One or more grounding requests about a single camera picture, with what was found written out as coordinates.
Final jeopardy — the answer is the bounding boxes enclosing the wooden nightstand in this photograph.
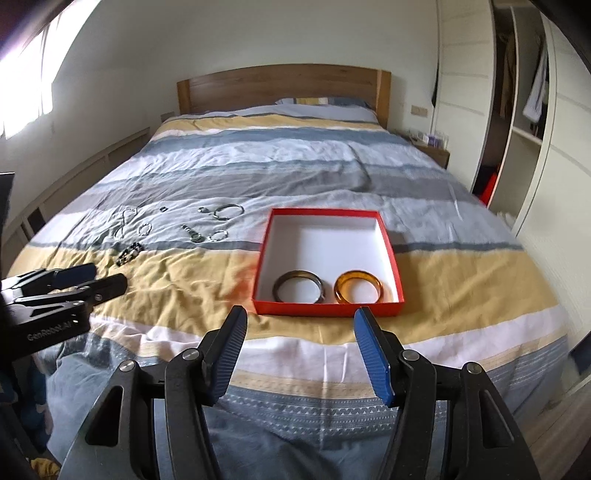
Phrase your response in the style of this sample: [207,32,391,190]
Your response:
[406,134,451,169]

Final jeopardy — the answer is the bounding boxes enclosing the light hanging garment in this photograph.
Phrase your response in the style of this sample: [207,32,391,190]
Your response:
[523,44,550,134]

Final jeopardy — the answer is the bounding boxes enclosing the red cardboard box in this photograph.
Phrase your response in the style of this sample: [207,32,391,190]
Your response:
[252,208,406,317]

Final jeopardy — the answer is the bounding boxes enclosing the red item in wardrobe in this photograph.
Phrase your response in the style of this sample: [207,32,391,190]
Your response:
[478,172,498,206]

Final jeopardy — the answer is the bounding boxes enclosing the small items on nightstand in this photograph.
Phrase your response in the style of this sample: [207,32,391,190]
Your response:
[409,130,450,148]

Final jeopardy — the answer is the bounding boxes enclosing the thin silver necklace chain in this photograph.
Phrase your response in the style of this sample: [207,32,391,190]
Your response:
[111,206,138,241]

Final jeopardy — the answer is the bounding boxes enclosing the brown hanging coat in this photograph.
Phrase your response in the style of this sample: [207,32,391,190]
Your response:
[499,32,518,118]

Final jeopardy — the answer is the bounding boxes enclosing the white wardrobe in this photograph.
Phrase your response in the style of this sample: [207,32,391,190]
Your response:
[434,0,591,241]

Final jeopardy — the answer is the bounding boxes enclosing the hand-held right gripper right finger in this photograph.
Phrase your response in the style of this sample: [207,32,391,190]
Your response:
[353,305,541,480]

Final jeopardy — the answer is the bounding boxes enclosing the amber bangle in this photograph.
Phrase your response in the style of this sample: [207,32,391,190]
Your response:
[333,270,383,304]

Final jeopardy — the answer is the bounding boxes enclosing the black white beaded bracelet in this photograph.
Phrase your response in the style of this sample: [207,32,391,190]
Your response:
[115,241,143,267]

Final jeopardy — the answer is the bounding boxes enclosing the striped pillow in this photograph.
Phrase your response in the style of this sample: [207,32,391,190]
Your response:
[274,96,373,110]

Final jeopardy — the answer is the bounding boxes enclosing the blue printed cloth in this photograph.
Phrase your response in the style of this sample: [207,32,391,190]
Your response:
[14,355,61,462]

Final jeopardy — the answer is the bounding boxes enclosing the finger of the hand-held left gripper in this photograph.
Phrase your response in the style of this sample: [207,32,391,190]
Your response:
[13,273,129,309]
[0,264,98,296]

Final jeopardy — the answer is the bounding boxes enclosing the wooden headboard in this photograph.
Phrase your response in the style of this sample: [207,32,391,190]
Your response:
[177,64,392,127]

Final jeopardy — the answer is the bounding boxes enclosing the striped duvet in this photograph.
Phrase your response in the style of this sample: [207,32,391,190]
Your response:
[9,104,571,480]

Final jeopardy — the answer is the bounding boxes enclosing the dark grey bangle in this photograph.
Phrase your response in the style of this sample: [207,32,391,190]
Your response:
[272,271,326,304]

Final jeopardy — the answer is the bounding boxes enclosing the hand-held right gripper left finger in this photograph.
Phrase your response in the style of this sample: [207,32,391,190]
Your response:
[60,305,250,480]

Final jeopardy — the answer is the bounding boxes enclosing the white low wall cabinet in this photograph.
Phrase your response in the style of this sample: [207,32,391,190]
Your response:
[18,127,151,238]

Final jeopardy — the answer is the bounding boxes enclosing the bright window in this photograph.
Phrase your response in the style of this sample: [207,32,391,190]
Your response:
[0,0,100,139]

